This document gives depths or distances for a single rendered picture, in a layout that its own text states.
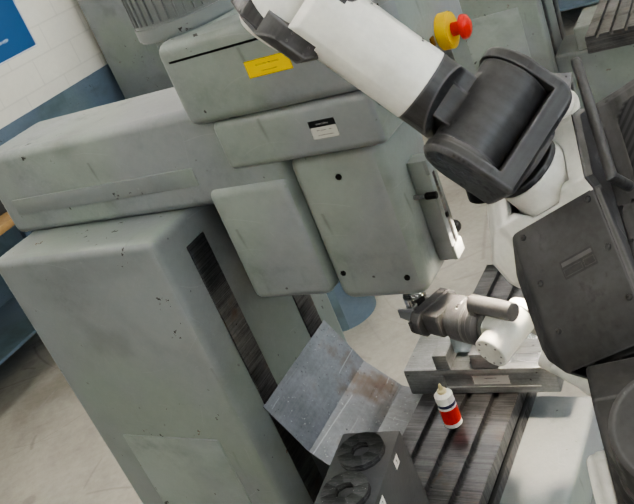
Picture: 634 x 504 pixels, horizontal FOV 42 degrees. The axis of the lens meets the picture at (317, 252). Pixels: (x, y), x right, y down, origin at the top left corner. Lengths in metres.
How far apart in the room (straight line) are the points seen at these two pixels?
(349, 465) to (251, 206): 0.51
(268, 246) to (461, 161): 0.72
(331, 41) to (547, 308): 0.40
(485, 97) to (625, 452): 0.42
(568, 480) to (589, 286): 0.84
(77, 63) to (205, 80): 5.40
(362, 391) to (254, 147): 0.78
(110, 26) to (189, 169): 5.15
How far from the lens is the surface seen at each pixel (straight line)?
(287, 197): 1.51
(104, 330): 1.85
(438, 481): 1.72
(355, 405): 1.99
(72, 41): 6.87
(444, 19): 1.36
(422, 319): 1.62
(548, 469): 1.80
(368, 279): 1.55
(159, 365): 1.82
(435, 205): 1.51
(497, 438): 1.77
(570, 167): 1.01
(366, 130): 1.36
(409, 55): 0.94
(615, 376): 0.91
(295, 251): 1.56
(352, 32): 0.94
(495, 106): 0.96
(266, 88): 1.40
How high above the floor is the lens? 2.08
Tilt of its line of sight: 25 degrees down
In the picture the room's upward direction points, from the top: 23 degrees counter-clockwise
